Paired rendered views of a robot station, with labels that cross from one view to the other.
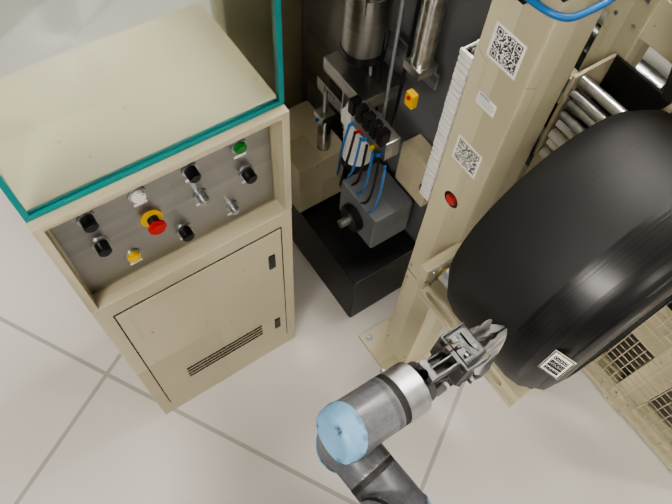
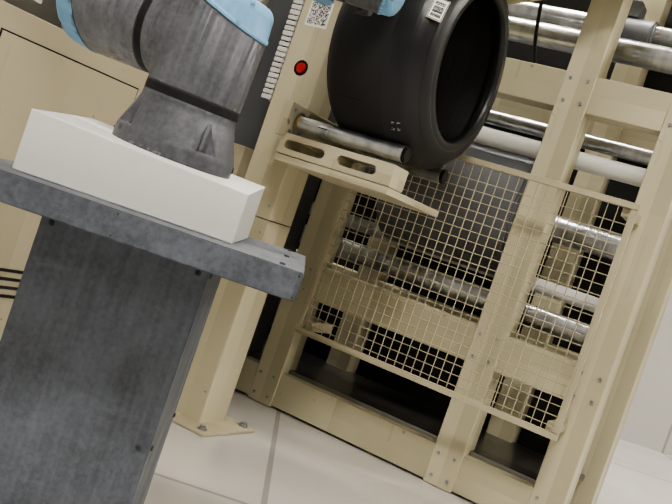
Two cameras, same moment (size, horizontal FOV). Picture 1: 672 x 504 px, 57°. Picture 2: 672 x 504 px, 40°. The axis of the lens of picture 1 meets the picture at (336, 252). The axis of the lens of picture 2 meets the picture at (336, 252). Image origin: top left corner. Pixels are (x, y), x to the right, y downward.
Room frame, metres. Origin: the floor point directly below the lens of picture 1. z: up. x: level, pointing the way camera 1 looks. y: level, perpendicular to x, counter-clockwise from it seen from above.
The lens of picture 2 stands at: (-1.67, 0.54, 0.67)
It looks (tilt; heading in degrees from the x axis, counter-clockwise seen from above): 2 degrees down; 337
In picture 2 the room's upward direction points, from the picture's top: 19 degrees clockwise
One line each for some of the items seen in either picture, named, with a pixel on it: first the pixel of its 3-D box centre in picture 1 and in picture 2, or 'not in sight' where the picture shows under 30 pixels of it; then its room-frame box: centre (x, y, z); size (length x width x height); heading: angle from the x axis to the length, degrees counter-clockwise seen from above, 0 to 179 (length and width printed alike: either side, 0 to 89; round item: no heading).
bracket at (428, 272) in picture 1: (482, 241); (318, 135); (0.83, -0.37, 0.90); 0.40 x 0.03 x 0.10; 129
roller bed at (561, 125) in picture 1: (598, 131); not in sight; (1.11, -0.64, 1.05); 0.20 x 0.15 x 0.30; 39
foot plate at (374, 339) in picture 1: (407, 345); (195, 413); (0.88, -0.31, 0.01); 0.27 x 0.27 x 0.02; 39
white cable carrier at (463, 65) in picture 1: (451, 132); (297, 23); (0.93, -0.23, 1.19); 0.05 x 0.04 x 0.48; 129
